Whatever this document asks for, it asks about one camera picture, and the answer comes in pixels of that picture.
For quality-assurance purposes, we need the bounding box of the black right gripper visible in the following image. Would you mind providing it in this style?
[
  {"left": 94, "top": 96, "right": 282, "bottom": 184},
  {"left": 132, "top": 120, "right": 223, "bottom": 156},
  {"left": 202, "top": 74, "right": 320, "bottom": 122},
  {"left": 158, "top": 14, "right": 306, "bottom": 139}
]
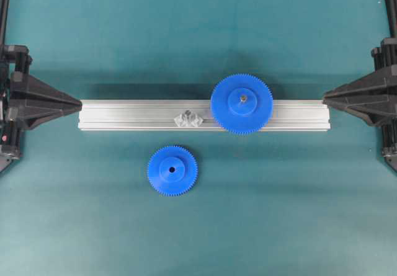
[{"left": 323, "top": 37, "right": 396, "bottom": 168}]

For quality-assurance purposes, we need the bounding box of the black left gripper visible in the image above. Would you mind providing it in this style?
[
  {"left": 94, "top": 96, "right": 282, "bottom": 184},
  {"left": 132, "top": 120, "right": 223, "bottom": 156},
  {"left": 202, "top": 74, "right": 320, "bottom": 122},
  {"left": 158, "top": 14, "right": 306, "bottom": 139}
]
[{"left": 1, "top": 45, "right": 81, "bottom": 172}]

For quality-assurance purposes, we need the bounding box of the small blue gear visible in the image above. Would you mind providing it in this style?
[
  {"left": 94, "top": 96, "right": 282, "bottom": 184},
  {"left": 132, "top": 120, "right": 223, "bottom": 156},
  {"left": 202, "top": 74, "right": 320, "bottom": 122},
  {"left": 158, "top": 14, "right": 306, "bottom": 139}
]
[{"left": 146, "top": 146, "right": 199, "bottom": 197}]

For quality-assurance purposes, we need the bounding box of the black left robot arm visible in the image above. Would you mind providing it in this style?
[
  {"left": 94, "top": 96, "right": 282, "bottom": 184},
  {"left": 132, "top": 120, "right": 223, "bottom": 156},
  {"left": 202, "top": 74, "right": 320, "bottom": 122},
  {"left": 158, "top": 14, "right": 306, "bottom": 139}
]
[{"left": 1, "top": 0, "right": 82, "bottom": 171}]

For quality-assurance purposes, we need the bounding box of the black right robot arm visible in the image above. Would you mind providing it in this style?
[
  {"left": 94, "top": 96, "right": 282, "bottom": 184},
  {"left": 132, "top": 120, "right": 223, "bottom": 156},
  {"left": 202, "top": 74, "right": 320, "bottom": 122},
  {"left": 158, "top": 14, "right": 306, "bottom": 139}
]
[{"left": 323, "top": 0, "right": 396, "bottom": 171}]

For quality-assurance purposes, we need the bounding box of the large blue gear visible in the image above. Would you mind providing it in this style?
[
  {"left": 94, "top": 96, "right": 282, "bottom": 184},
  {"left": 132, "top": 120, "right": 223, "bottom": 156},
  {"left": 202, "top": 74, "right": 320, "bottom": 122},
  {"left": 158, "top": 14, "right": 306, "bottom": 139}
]
[{"left": 210, "top": 74, "right": 274, "bottom": 135}]

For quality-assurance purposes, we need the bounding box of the silver aluminium extrusion rail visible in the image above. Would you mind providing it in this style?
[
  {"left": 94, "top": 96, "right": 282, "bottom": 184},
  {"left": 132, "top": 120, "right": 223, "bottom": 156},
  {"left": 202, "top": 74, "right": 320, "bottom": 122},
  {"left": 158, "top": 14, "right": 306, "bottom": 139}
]
[{"left": 78, "top": 100, "right": 331, "bottom": 131}]

